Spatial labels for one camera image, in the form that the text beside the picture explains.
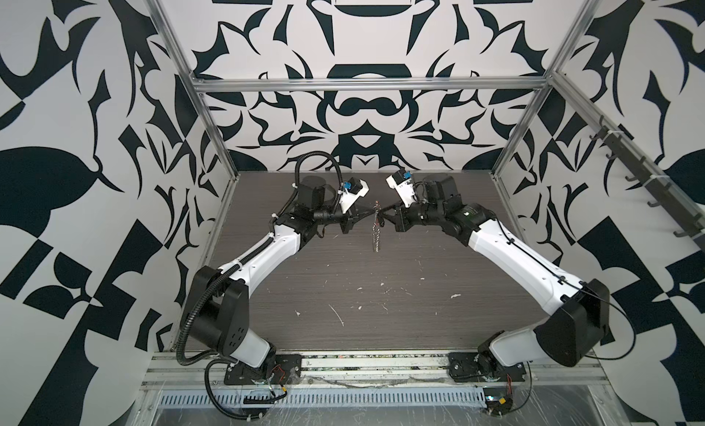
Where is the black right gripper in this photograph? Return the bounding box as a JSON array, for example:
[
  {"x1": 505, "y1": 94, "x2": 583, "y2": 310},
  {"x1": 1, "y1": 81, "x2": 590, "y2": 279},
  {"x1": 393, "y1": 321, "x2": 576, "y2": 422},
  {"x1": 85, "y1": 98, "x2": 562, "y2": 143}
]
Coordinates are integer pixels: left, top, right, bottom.
[{"x1": 381, "y1": 196, "x2": 449, "y2": 231}]

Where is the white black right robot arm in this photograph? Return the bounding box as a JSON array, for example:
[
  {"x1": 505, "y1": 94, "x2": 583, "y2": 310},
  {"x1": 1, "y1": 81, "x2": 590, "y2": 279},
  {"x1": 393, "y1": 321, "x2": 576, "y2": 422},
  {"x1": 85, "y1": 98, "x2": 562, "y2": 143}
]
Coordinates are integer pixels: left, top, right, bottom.
[{"x1": 380, "y1": 170, "x2": 610, "y2": 374}]

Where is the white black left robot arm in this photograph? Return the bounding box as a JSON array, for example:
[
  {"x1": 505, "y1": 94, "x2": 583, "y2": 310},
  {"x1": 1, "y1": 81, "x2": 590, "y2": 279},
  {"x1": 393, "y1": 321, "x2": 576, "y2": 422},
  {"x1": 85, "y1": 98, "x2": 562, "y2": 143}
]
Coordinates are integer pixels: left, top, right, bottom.
[{"x1": 174, "y1": 176, "x2": 374, "y2": 368}]

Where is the small electronics board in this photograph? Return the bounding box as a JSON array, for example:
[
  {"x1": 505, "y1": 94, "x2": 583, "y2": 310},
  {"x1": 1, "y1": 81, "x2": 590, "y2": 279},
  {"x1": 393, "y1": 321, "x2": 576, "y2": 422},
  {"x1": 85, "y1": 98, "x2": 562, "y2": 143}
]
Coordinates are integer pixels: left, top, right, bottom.
[{"x1": 484, "y1": 389, "x2": 514, "y2": 418}]

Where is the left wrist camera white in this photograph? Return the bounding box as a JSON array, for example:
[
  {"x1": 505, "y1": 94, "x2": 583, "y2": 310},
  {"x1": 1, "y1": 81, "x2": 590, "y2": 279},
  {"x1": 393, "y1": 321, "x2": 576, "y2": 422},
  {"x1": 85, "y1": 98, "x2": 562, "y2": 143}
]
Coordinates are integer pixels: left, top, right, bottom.
[{"x1": 339, "y1": 177, "x2": 369, "y2": 214}]

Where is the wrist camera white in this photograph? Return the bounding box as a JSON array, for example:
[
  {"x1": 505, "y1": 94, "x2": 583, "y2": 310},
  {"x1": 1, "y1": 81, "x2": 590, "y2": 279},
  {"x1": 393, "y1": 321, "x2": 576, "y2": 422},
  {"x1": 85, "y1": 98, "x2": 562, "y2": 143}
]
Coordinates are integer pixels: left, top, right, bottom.
[
  {"x1": 386, "y1": 169, "x2": 418, "y2": 209},
  {"x1": 339, "y1": 177, "x2": 369, "y2": 214}
]

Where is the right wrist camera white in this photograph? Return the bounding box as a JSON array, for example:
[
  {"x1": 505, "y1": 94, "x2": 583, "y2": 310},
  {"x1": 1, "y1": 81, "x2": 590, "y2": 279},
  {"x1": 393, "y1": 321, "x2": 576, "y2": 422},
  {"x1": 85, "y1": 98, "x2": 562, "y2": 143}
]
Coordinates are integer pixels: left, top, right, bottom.
[{"x1": 386, "y1": 169, "x2": 418, "y2": 209}]

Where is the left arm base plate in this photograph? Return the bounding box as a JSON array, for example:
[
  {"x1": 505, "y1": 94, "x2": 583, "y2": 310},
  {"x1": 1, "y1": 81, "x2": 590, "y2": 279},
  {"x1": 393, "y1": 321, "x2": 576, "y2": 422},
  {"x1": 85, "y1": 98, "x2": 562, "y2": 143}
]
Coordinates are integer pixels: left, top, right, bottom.
[{"x1": 224, "y1": 353, "x2": 303, "y2": 386}]

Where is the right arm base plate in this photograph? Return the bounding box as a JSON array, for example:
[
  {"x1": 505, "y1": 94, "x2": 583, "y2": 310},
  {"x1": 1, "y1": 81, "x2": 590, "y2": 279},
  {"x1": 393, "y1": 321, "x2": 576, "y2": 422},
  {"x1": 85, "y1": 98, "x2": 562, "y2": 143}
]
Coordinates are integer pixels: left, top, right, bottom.
[{"x1": 447, "y1": 352, "x2": 526, "y2": 383}]

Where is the white slotted cable duct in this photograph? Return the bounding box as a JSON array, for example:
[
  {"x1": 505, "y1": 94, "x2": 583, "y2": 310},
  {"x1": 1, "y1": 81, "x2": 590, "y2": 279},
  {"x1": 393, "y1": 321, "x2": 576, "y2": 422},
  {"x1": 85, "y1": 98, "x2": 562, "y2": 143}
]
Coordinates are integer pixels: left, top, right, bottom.
[{"x1": 158, "y1": 387, "x2": 487, "y2": 409}]

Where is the aluminium frame crossbar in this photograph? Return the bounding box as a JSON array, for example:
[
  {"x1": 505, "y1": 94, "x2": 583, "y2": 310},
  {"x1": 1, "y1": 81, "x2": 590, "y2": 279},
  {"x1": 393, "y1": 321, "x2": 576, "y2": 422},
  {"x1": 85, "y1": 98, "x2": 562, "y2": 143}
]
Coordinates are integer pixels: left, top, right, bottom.
[{"x1": 192, "y1": 76, "x2": 547, "y2": 94}]

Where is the black corrugated cable conduit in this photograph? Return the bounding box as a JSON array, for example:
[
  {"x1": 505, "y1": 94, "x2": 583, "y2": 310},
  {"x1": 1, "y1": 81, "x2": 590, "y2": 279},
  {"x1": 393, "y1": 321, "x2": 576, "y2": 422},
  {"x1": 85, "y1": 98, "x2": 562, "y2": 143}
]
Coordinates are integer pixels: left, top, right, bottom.
[{"x1": 175, "y1": 149, "x2": 345, "y2": 422}]

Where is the aluminium rail base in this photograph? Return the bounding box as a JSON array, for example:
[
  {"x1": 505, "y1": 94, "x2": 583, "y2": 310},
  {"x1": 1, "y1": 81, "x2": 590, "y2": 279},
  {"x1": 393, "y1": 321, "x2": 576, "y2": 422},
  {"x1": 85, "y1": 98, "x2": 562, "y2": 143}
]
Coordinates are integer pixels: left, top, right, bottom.
[{"x1": 137, "y1": 348, "x2": 607, "y2": 391}]

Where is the left aluminium frame post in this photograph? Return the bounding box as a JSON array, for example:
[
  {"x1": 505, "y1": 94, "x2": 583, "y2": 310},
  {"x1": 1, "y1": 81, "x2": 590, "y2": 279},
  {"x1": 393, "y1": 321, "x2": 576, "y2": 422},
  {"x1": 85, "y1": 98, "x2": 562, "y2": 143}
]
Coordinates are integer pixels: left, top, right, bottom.
[{"x1": 134, "y1": 0, "x2": 241, "y2": 179}]

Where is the aluminium frame corner post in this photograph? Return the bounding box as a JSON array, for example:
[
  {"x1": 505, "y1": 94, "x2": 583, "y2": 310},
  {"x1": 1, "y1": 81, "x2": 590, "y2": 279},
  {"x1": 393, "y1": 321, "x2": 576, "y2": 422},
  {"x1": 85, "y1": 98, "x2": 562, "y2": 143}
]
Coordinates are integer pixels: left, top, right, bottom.
[{"x1": 491, "y1": 0, "x2": 602, "y2": 178}]

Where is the grey wall hook rack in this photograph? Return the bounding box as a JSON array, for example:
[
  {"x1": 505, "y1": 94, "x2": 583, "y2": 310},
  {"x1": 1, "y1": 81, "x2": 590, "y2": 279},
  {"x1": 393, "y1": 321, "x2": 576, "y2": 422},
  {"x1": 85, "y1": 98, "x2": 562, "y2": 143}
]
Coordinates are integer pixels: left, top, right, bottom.
[{"x1": 590, "y1": 115, "x2": 704, "y2": 252}]

